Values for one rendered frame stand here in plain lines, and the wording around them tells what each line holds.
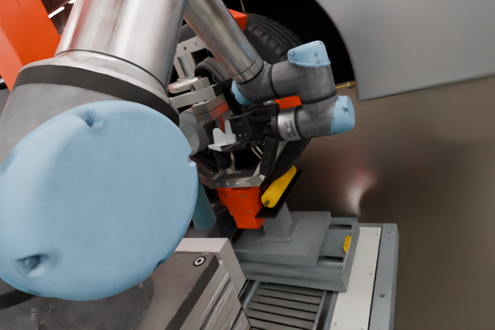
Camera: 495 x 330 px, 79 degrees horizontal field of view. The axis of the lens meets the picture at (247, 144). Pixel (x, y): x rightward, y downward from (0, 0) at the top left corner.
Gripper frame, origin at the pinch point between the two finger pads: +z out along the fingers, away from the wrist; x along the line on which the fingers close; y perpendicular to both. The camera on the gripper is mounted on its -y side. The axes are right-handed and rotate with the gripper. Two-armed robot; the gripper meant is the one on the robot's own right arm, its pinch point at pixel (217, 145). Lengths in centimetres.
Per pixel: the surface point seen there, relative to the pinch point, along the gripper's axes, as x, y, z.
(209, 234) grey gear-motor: -16, -43, 34
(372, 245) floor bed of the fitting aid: -50, -75, -20
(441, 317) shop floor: -26, -83, -43
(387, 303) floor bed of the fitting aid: -21, -75, -28
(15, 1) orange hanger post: -1, 57, 54
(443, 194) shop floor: -101, -83, -49
